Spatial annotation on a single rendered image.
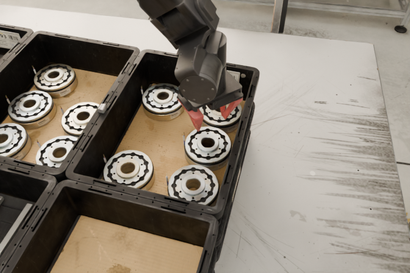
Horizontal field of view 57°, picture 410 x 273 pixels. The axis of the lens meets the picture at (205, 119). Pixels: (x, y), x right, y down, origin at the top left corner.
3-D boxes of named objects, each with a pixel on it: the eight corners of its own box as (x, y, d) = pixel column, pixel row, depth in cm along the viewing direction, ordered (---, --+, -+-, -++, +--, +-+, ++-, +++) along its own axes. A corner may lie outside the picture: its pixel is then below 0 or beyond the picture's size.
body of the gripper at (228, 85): (242, 94, 71) (244, 63, 65) (194, 114, 67) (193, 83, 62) (224, 74, 75) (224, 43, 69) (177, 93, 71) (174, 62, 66)
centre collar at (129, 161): (124, 156, 81) (123, 155, 80) (144, 164, 80) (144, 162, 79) (111, 175, 78) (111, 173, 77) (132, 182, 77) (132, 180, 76)
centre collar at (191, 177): (184, 173, 78) (184, 171, 78) (208, 178, 77) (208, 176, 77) (177, 193, 75) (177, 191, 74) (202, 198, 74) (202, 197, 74)
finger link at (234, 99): (242, 123, 77) (244, 89, 70) (212, 138, 74) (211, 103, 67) (224, 103, 81) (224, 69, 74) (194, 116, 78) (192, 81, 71)
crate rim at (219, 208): (143, 55, 97) (142, 47, 95) (260, 75, 92) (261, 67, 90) (64, 184, 71) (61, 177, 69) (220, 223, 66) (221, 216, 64)
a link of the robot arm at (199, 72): (203, -12, 57) (160, 11, 62) (187, 31, 50) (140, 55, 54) (243, 46, 64) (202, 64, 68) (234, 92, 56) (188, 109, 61)
